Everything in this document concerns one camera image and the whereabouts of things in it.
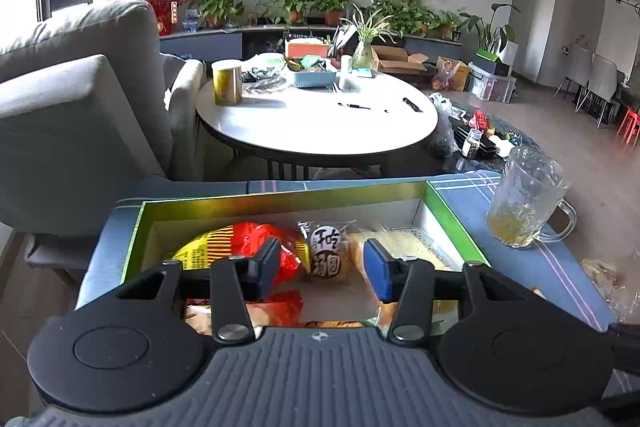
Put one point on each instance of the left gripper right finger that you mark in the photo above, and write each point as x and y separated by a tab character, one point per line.
407	282

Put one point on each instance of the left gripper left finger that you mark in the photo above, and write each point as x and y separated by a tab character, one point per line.
235	280

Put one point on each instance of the red yellow snack bag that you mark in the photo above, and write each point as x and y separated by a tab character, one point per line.
245	239

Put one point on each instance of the green peanut snack bag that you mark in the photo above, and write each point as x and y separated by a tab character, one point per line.
444	315

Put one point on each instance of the red snack bag in box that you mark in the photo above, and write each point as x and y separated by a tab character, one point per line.
280	309

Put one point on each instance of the round bread bun packet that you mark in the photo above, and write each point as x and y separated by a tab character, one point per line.
324	250

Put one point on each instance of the green cardboard box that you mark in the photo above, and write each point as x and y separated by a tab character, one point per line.
165	225

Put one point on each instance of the glass mug with tea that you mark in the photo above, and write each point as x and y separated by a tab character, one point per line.
532	187

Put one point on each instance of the round white table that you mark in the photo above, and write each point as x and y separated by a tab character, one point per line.
308	128

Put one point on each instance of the black remote control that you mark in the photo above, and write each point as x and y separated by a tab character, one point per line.
412	105

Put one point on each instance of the black pen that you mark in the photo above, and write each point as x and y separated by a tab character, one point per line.
357	106

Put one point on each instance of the blue snack basket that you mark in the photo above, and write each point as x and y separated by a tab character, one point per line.
307	79

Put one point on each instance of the open cardboard box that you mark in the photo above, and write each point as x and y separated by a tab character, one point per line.
396	60

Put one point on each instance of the grey sofa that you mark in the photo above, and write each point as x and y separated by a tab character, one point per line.
90	105

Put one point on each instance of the spider plant in vase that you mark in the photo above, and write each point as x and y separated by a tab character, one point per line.
368	26

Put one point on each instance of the red stool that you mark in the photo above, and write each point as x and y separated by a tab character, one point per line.
629	129

